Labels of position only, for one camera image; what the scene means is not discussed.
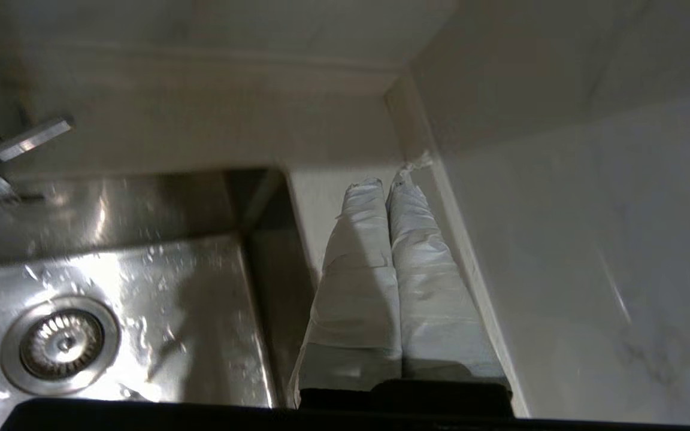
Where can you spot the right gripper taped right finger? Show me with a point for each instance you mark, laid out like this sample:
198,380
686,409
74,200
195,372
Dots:
435,299

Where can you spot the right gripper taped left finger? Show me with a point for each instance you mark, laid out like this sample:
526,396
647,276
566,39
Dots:
357,287

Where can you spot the round metal drain strainer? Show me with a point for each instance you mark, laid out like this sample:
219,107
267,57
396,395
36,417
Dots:
60,345

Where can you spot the stainless steel sink basin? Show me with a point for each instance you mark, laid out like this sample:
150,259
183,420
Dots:
141,281

